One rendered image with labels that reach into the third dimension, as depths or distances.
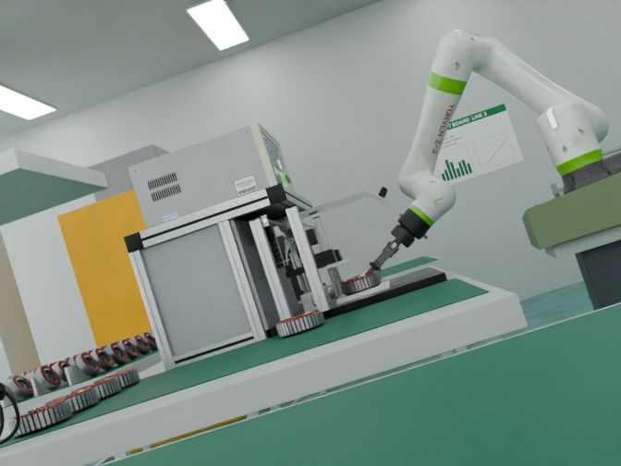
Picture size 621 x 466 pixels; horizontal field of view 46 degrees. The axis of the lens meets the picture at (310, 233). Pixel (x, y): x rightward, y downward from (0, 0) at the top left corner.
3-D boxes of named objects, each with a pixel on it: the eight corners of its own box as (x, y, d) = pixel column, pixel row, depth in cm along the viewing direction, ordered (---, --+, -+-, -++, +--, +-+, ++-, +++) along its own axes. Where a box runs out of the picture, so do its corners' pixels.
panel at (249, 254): (300, 309, 253) (273, 226, 254) (269, 329, 187) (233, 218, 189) (297, 310, 253) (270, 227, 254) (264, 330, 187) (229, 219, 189)
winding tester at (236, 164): (298, 201, 244) (280, 143, 245) (279, 190, 200) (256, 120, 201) (190, 238, 247) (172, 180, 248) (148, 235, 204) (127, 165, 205)
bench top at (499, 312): (434, 275, 324) (431, 264, 324) (528, 326, 105) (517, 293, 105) (222, 344, 333) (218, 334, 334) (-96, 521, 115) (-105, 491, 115)
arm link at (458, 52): (491, 38, 221) (457, 27, 228) (471, 35, 212) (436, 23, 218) (471, 95, 228) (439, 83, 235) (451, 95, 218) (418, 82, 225)
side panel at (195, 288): (268, 337, 189) (230, 220, 191) (266, 339, 186) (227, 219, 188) (168, 370, 192) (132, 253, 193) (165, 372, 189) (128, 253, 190)
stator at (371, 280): (379, 284, 211) (375, 272, 211) (383, 284, 200) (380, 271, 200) (342, 296, 211) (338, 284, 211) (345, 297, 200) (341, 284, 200)
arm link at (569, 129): (614, 156, 205) (588, 95, 208) (596, 160, 193) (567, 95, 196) (573, 175, 214) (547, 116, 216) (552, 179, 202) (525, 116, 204)
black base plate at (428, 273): (432, 273, 247) (430, 266, 247) (447, 280, 183) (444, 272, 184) (301, 315, 251) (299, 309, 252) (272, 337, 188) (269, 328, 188)
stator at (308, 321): (291, 337, 162) (286, 321, 162) (273, 339, 172) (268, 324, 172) (334, 321, 167) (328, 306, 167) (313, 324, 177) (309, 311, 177)
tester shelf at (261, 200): (314, 213, 254) (310, 201, 254) (286, 200, 186) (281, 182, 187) (196, 252, 258) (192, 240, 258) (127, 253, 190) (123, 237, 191)
